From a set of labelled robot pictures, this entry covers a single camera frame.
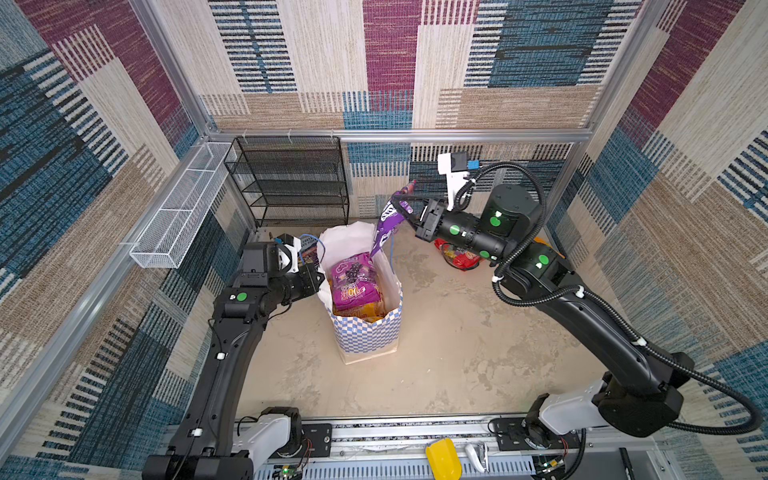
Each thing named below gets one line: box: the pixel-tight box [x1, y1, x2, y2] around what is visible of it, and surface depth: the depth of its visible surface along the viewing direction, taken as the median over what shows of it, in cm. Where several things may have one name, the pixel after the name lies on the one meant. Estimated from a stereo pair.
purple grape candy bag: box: [330, 252, 382, 310], surface depth 88 cm
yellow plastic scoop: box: [425, 438, 463, 480], surface depth 72 cm
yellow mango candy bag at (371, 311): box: [333, 301, 386, 322], surface depth 89 cm
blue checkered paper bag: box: [317, 222, 403, 364], surface depth 74 cm
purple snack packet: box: [370, 180, 417, 258], surface depth 54 cm
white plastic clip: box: [465, 442, 489, 473], surface depth 71 cm
